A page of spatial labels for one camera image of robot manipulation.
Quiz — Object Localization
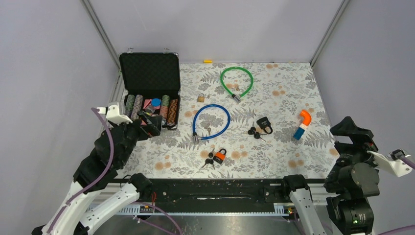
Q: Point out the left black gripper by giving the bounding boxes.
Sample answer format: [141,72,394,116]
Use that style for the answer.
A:
[113,110,163,166]

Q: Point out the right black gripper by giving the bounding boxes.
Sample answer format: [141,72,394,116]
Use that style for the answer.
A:
[324,114,392,185]

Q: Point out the blue cable lock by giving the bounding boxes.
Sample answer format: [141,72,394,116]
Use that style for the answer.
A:
[192,103,231,144]

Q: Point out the small brass padlock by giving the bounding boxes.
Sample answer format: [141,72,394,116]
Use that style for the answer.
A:
[197,93,210,103]

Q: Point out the green cable lock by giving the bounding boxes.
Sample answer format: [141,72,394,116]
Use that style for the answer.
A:
[220,66,254,104]

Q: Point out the orange black padlock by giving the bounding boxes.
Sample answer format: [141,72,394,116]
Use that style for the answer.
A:
[213,148,227,165]

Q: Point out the black padlock keys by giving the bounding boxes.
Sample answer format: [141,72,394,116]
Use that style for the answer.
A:
[248,122,266,142]

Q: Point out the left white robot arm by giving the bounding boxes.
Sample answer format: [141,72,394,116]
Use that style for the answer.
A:
[31,111,162,235]

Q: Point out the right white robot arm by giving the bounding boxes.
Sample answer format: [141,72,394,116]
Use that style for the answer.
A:
[280,116,380,235]

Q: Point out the black poker chip case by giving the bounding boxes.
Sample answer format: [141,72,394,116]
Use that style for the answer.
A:
[118,52,181,131]

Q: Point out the orange white blue toy block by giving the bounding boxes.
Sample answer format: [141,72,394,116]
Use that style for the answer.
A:
[293,109,312,141]

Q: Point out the floral table mat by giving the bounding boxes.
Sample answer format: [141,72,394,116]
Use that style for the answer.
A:
[118,63,338,179]

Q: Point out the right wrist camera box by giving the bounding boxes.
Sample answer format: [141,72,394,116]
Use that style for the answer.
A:
[367,149,415,177]

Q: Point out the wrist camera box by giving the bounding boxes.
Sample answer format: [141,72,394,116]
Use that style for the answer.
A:
[96,101,133,125]
[367,149,415,177]

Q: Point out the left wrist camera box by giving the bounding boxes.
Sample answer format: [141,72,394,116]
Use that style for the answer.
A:
[96,101,133,125]

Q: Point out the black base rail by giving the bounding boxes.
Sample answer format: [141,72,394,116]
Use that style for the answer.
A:
[105,177,328,215]

